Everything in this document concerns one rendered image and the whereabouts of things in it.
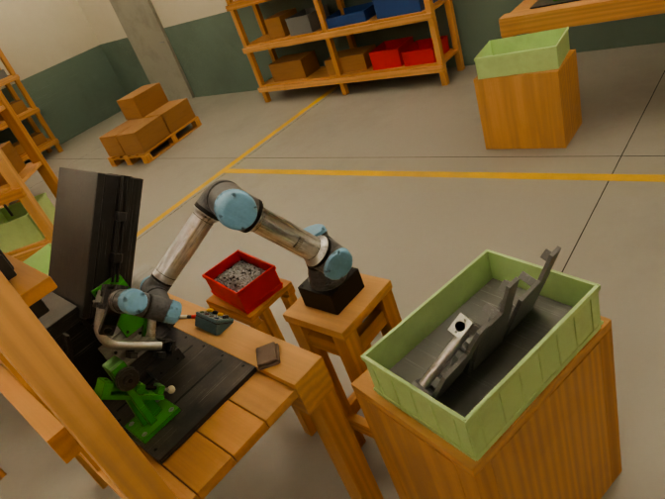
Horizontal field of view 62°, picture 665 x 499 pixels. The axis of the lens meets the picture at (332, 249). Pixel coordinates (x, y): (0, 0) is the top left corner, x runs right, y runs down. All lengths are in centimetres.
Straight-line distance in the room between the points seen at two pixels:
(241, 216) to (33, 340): 66
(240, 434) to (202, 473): 16
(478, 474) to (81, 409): 102
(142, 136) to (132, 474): 672
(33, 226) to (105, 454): 330
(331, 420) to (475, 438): 64
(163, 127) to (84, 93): 394
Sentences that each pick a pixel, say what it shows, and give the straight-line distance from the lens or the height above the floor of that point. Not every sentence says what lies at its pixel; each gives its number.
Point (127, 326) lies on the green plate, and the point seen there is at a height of 110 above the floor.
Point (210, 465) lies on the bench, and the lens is 179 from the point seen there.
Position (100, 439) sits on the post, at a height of 124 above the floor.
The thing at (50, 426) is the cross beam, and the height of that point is 127.
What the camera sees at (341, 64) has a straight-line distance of 751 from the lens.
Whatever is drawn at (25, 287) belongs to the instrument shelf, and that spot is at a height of 154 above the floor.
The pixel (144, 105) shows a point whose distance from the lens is 866.
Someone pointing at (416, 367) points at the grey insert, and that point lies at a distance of 180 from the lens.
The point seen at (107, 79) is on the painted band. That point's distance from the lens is 1230.
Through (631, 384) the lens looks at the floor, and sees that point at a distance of 282.
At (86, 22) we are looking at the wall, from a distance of 1231.
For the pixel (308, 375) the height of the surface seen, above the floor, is 88.
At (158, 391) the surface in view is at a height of 99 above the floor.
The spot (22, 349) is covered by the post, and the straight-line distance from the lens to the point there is 136.
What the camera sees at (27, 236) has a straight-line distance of 473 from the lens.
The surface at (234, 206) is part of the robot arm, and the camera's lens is 166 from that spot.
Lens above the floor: 211
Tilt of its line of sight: 30 degrees down
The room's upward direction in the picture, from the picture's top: 21 degrees counter-clockwise
